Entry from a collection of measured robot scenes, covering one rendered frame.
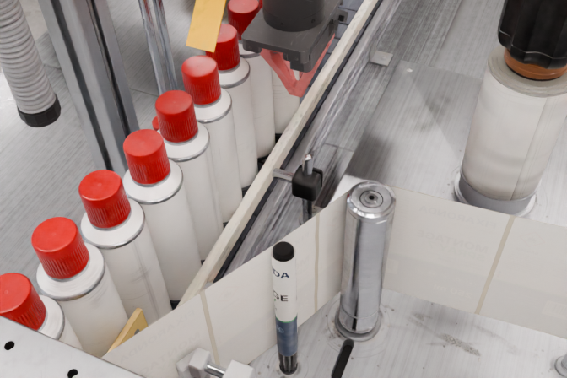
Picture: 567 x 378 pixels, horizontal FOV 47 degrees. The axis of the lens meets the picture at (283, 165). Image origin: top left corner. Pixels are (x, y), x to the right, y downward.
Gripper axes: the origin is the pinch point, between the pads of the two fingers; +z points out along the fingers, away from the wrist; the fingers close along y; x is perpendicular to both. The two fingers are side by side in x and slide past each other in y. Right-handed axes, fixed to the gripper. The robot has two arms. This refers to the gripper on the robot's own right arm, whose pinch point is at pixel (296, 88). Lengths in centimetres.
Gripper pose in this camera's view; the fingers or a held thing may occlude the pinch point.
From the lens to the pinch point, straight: 67.5
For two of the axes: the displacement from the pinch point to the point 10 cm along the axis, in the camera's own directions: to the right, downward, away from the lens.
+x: -9.2, -2.6, 2.8
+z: 0.4, 6.7, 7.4
